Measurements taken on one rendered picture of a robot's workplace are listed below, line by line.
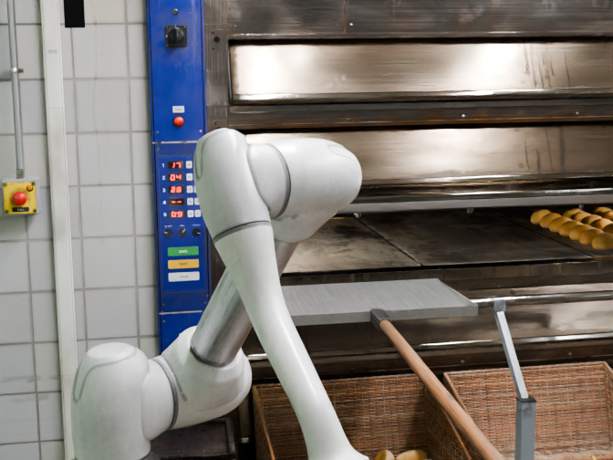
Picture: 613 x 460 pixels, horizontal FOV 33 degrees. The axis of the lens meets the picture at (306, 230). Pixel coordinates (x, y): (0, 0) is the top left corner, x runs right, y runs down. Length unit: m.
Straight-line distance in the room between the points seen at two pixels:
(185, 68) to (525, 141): 1.08
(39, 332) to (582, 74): 1.82
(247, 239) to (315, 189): 0.17
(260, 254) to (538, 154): 1.76
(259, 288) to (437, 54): 1.65
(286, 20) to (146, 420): 1.40
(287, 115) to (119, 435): 1.31
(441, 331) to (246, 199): 1.69
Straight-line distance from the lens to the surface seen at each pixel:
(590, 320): 3.45
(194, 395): 2.13
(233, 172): 1.67
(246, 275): 1.65
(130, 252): 3.06
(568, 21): 3.32
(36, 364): 3.15
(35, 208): 2.97
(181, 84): 2.98
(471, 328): 3.30
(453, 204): 3.05
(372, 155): 3.12
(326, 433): 1.49
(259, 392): 3.16
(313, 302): 2.80
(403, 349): 2.37
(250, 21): 3.04
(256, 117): 3.04
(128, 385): 2.06
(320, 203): 1.77
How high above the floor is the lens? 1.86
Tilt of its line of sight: 10 degrees down
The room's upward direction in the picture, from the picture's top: 1 degrees counter-clockwise
